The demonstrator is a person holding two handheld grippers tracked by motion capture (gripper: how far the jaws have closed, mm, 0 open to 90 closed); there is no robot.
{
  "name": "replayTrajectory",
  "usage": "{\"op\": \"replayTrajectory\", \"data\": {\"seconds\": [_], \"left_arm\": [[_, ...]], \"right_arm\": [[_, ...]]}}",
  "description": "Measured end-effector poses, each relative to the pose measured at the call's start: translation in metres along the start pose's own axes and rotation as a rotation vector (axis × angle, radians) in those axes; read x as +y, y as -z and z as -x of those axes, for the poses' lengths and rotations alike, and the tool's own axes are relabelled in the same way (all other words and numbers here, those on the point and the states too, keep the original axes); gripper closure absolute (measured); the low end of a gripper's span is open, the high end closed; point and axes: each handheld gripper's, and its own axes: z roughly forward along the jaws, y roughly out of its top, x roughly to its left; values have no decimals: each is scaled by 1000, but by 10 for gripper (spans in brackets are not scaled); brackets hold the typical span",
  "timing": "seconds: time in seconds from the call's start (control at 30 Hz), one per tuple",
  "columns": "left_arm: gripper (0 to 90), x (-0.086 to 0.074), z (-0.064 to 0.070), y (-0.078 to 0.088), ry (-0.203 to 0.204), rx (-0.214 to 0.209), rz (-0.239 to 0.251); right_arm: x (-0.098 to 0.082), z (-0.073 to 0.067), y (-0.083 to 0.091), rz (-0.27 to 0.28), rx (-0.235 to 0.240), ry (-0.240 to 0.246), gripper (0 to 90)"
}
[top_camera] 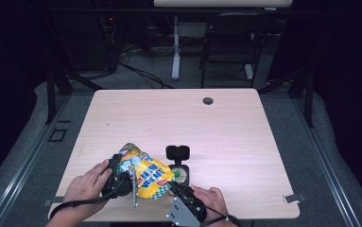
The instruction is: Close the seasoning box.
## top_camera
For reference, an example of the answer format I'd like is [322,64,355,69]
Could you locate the person's right hand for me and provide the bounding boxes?
[190,184,231,221]

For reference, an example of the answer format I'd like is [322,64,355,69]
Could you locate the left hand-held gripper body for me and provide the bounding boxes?
[100,166,139,208]

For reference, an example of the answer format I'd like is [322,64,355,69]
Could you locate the white desk foot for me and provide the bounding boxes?
[243,63,254,80]

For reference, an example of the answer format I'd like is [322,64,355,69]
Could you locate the yellow snack pouch green spout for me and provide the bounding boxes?
[116,142,177,201]

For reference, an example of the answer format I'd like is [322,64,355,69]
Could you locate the right hand-held gripper cable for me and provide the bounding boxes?
[199,203,243,227]

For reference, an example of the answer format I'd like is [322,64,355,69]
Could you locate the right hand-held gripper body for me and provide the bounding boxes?
[165,185,208,227]

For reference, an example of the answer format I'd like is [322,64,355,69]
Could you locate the black folding chair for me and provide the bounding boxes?
[198,12,273,90]

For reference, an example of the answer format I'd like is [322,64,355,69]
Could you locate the left hand-held gripper cable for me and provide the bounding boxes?
[48,183,121,220]

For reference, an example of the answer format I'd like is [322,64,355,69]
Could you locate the hand-held gripper cable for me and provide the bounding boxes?
[48,183,121,220]
[199,203,243,227]

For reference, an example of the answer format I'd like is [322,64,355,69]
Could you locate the grey tape strip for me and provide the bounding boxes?
[42,196,66,208]
[282,193,307,204]

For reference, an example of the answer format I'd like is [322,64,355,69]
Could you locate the white desk leg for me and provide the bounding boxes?
[171,16,182,81]

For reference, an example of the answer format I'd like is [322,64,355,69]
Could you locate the black metal stand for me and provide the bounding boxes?
[44,66,105,125]
[257,66,316,129]

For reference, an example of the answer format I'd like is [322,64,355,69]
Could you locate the person's left hand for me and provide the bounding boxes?
[62,158,114,212]

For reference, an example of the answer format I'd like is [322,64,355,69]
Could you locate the black floor cables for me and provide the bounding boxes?
[117,46,176,90]

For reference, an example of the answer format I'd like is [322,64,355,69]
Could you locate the aluminium floor rail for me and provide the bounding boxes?
[290,96,362,227]
[0,94,73,227]

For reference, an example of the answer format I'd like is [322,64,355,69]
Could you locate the clear square jar black lid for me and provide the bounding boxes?
[164,144,191,189]

